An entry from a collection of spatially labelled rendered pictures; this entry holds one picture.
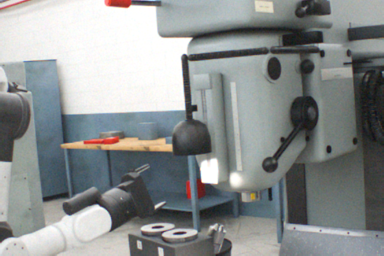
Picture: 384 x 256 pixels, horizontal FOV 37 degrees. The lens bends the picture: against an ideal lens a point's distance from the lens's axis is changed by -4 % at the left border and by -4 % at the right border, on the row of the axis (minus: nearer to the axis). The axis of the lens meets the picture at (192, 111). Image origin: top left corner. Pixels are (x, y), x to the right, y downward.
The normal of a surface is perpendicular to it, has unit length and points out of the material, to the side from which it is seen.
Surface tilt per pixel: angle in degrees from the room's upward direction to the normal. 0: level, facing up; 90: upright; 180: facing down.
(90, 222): 76
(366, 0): 90
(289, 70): 90
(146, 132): 90
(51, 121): 90
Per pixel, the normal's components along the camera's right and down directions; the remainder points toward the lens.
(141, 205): 0.72, -0.31
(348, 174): -0.66, 0.09
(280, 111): 0.75, -0.03
